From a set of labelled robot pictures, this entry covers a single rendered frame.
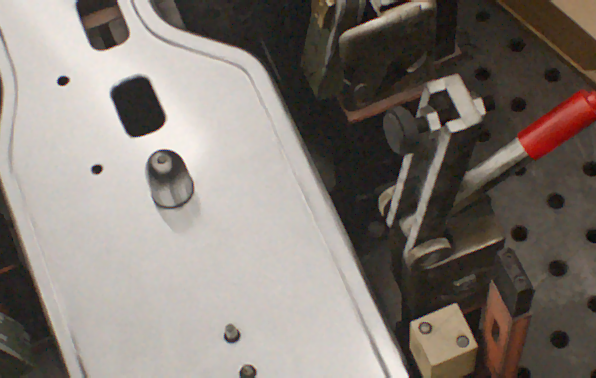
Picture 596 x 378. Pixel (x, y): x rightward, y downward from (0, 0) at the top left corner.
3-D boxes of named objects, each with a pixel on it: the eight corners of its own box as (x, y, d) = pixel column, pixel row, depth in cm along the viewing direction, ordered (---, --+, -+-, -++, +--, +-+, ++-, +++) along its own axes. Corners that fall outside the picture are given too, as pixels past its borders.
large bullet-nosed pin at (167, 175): (148, 187, 101) (133, 147, 96) (187, 172, 102) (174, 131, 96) (162, 222, 100) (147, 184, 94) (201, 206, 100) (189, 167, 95)
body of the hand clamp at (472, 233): (388, 360, 124) (384, 200, 92) (455, 332, 125) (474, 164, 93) (415, 418, 121) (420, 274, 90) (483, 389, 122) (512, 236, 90)
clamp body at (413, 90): (313, 189, 132) (284, -28, 99) (419, 147, 133) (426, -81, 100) (350, 268, 128) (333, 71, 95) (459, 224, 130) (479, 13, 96)
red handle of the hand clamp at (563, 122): (384, 203, 90) (575, 68, 84) (400, 208, 92) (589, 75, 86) (410, 255, 89) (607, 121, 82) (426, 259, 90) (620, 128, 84)
